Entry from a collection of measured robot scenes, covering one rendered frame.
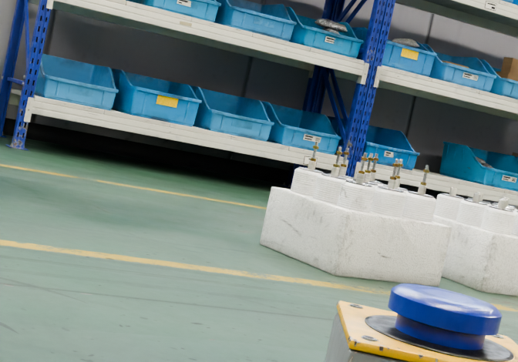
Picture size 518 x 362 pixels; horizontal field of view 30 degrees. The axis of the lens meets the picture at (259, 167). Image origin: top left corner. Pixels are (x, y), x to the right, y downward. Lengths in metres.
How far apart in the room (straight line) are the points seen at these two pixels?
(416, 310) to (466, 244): 2.73
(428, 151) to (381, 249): 3.82
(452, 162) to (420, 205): 3.32
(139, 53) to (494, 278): 3.06
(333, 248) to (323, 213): 0.11
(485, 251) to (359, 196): 0.52
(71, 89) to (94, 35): 0.81
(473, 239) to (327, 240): 0.57
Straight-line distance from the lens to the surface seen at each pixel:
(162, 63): 5.59
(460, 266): 3.08
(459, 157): 6.09
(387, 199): 2.74
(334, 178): 2.77
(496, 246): 3.01
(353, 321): 0.35
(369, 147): 5.38
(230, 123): 4.99
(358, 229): 2.64
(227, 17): 5.03
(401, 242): 2.75
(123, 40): 5.52
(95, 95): 4.75
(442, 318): 0.34
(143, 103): 4.80
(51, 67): 5.18
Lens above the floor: 0.38
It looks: 3 degrees down
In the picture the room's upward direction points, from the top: 12 degrees clockwise
